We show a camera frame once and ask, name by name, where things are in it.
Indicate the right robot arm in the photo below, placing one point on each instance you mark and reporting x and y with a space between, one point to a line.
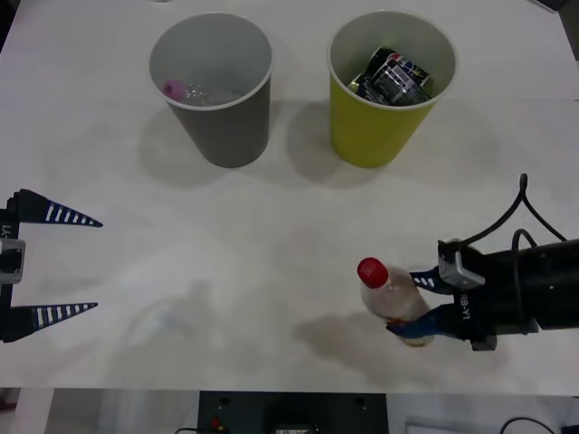
552 285

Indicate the black can with green print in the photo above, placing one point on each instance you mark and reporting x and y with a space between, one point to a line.
359 85

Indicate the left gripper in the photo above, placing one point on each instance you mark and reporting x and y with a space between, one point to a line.
10 223

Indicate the grey plastic bin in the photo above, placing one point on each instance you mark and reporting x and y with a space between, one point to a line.
226 135

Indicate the clear bottle with pink cap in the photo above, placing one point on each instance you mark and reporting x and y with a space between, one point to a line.
174 89

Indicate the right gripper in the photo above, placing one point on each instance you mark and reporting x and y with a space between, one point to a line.
495 307

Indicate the clear bottle with red cap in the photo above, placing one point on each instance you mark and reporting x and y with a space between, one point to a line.
389 298

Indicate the black can with round logo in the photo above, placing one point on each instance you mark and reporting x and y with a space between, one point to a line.
400 74

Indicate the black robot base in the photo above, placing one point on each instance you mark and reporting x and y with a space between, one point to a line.
294 411

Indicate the yellow-green plastic bin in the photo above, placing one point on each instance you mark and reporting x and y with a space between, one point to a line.
371 135

